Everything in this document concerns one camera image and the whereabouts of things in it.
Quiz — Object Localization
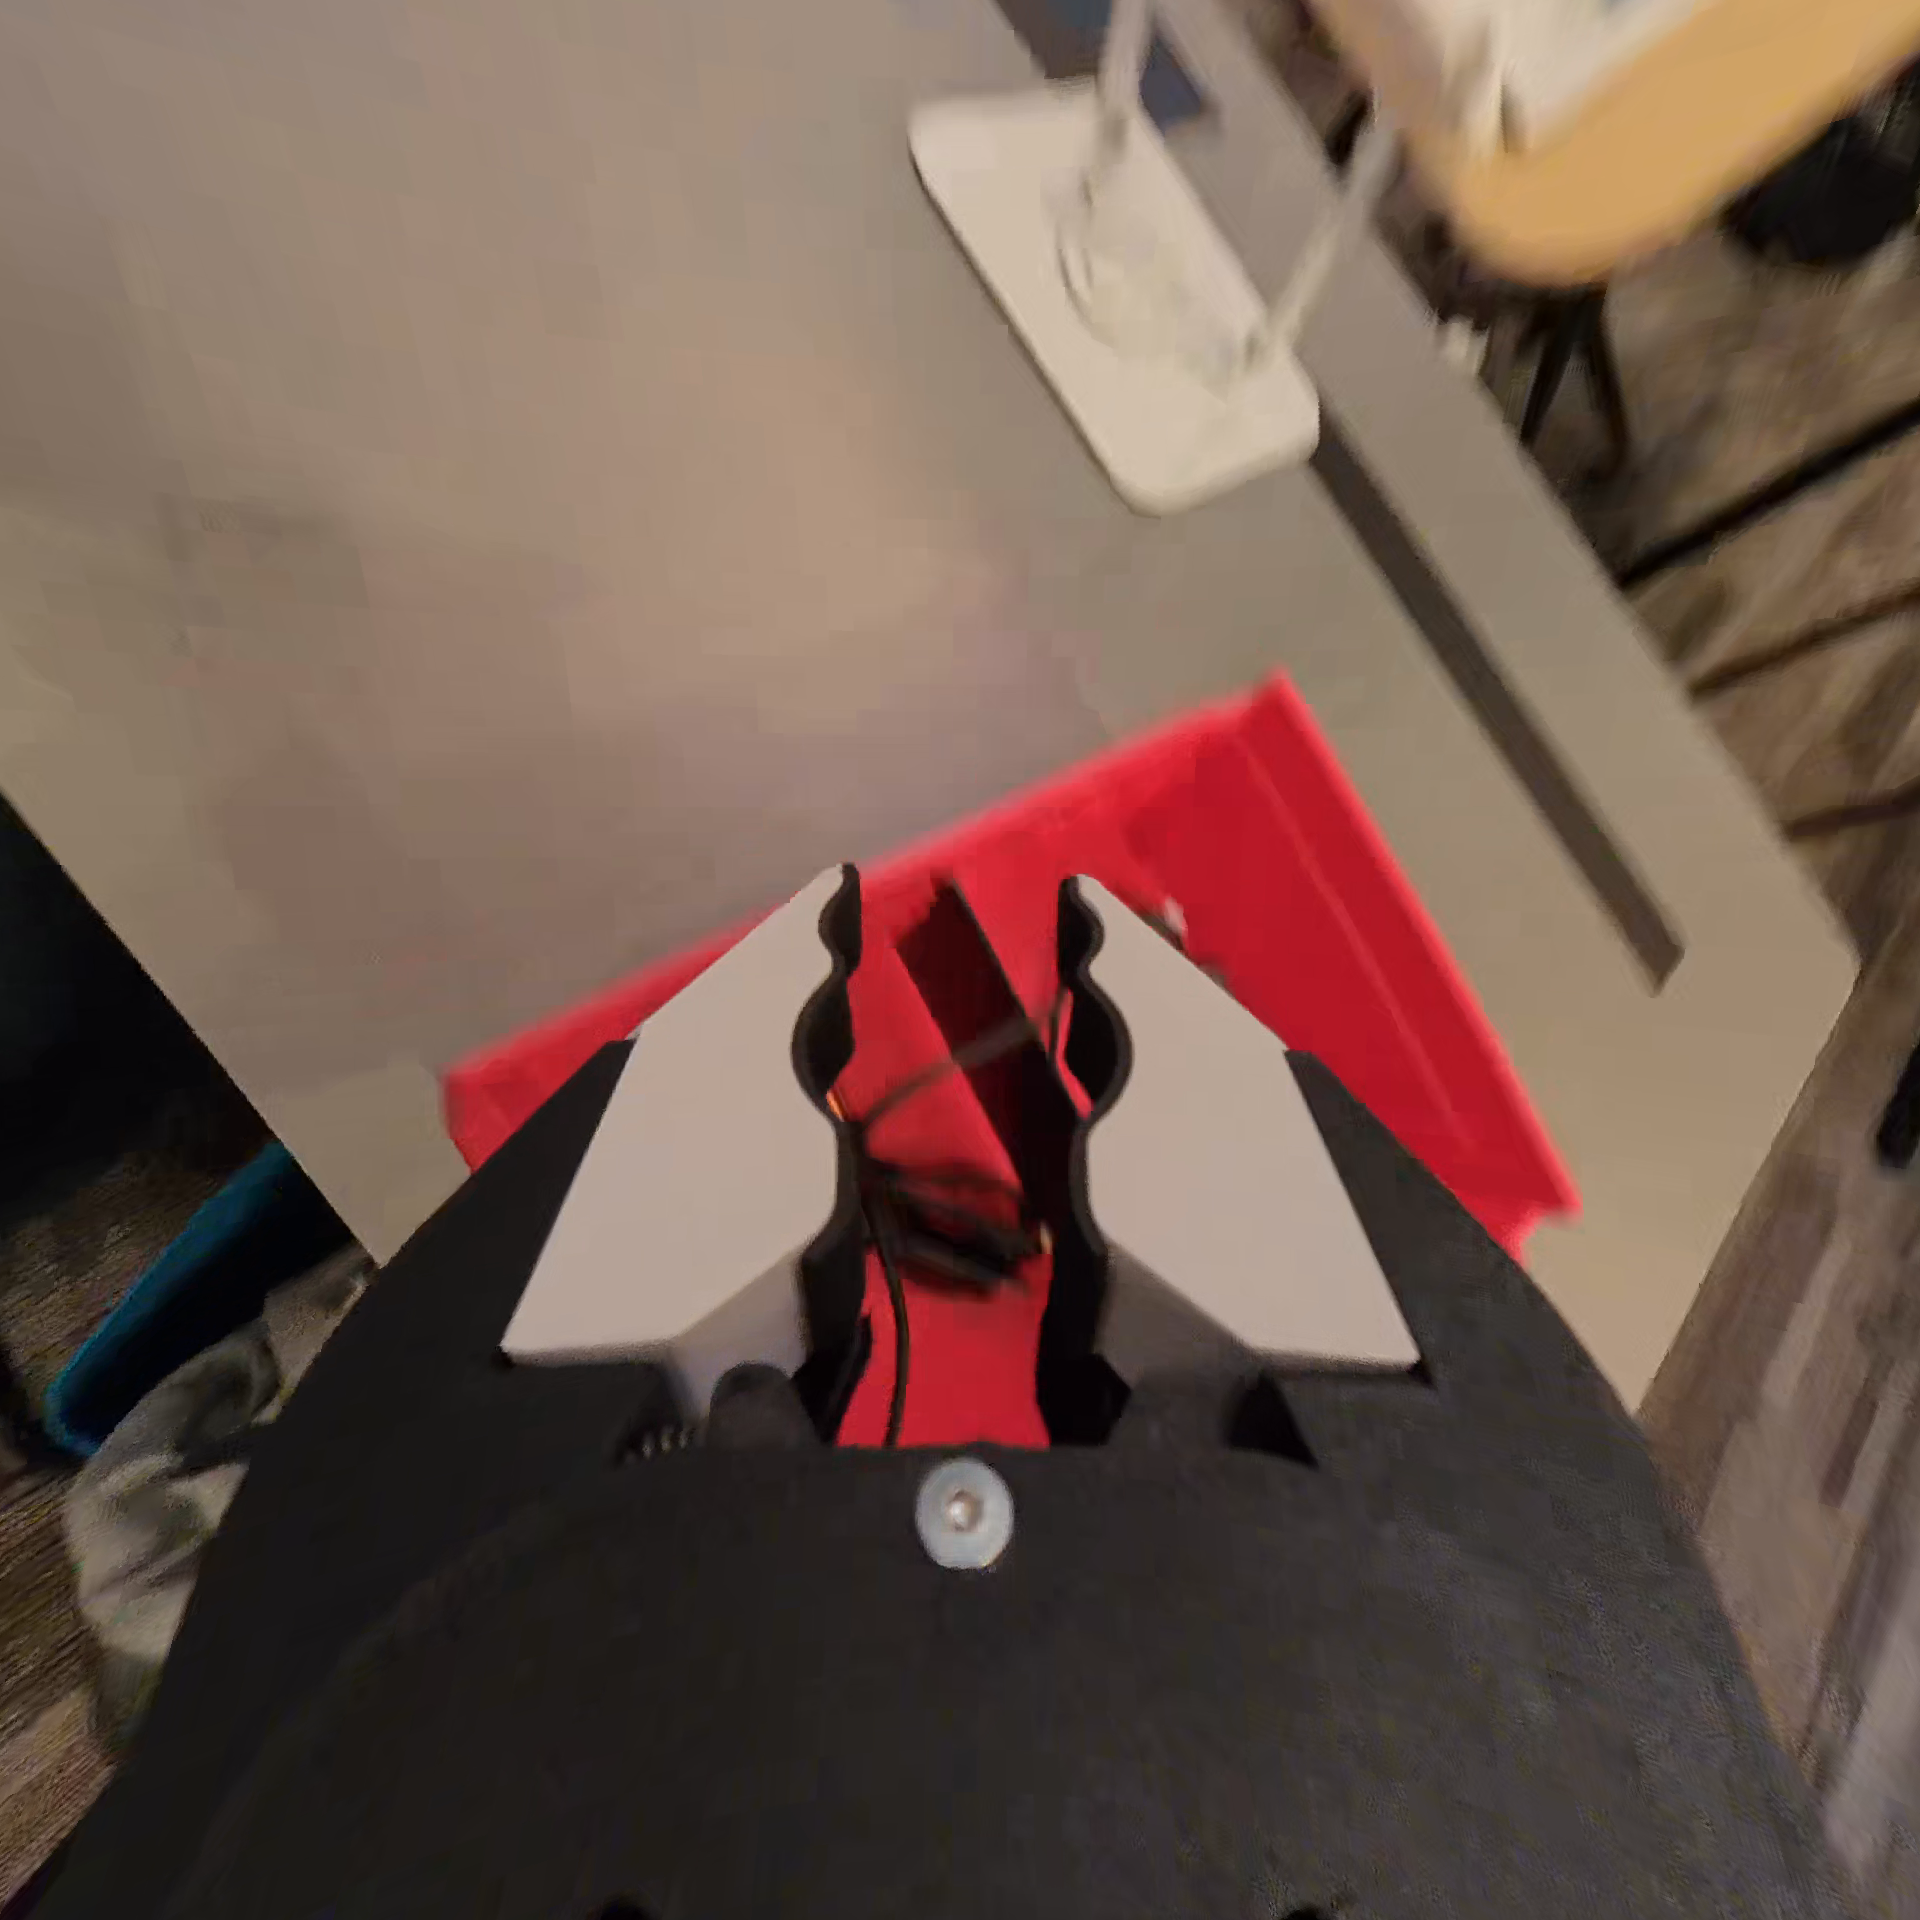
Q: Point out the braided cable with copper plugs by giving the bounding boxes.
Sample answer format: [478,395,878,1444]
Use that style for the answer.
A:
[822,1009,1057,1454]

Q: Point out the light wooden board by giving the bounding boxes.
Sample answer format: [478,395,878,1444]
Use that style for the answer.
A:
[1301,0,1914,287]

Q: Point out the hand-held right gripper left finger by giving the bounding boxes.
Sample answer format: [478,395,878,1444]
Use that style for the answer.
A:
[499,862,870,1432]

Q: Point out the red plastic bin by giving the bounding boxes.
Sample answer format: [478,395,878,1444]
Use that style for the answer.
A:
[444,672,1579,1454]

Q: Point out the teal blue bag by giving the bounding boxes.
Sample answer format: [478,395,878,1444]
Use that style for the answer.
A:
[43,1138,354,1462]

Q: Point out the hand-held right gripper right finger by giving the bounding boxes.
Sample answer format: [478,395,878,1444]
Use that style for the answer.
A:
[1040,873,1420,1444]

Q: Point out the person's grey shirt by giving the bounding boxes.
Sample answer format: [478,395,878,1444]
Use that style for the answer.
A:
[64,1244,384,1674]

